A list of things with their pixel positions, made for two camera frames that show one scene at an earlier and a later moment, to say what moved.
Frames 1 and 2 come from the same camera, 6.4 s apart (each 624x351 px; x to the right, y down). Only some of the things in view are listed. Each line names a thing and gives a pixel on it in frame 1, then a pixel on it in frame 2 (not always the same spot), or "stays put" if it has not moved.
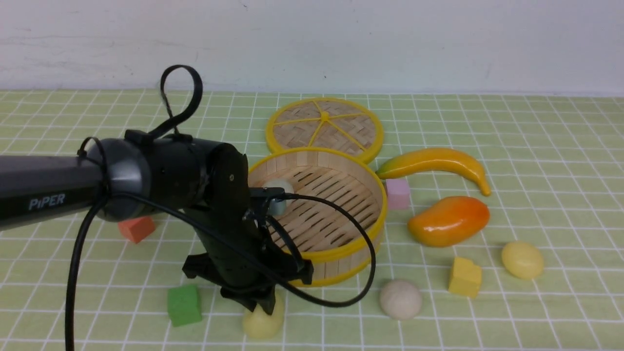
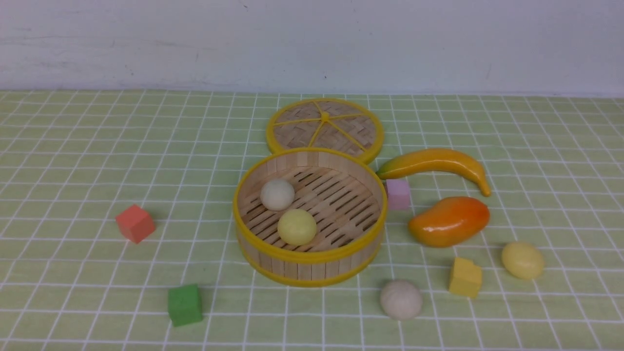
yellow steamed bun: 260,324 → 297,227
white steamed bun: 400,300 stays put
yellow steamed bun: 522,259 stays put
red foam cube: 137,229 stays put
